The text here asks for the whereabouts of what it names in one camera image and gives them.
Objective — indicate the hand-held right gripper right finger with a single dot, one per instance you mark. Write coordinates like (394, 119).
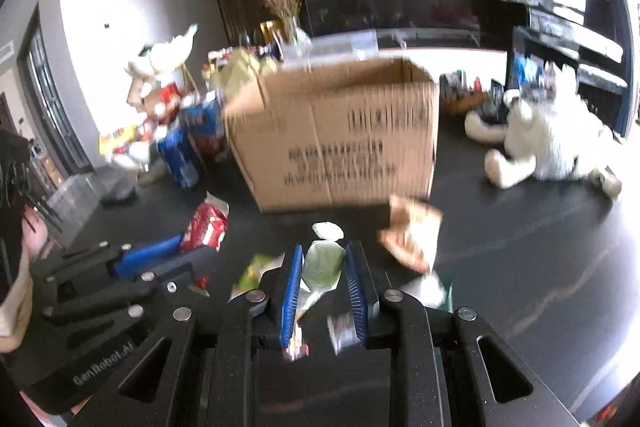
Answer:
(356, 302)

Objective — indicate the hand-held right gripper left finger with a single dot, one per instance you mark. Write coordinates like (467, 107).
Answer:
(291, 302)

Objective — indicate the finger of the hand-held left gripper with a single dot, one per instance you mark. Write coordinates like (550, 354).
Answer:
(150, 254)
(115, 289)

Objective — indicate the pale green snack packet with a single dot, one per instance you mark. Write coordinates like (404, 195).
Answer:
(322, 262)

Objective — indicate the tan biscuit packet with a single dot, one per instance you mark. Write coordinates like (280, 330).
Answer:
(412, 232)

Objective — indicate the brown cardboard box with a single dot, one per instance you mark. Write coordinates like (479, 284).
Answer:
(340, 132)

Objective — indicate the person's left hand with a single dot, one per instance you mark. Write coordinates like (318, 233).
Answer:
(35, 232)

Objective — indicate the silver wrapper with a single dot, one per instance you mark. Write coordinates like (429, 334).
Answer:
(342, 329)

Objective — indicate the green yellow snack packet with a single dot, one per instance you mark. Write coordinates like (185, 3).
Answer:
(255, 272)

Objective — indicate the red snack packet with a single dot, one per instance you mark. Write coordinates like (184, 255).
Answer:
(205, 229)

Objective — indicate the white green snack packet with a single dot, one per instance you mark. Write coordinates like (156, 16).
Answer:
(436, 291)

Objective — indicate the white goose figurine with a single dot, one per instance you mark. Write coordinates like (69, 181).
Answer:
(165, 52)

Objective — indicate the pale green bag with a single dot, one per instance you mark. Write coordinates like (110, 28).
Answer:
(245, 69)

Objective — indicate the white plush toy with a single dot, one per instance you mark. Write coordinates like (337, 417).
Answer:
(550, 142)

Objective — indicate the clear plastic box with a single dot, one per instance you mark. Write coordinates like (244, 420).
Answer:
(330, 46)

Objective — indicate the dried flower bouquet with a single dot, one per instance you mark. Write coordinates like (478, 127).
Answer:
(282, 4)

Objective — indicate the blue packet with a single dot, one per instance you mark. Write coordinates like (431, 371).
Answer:
(529, 72)

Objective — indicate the black shelf unit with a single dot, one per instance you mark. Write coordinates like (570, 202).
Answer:
(565, 7)

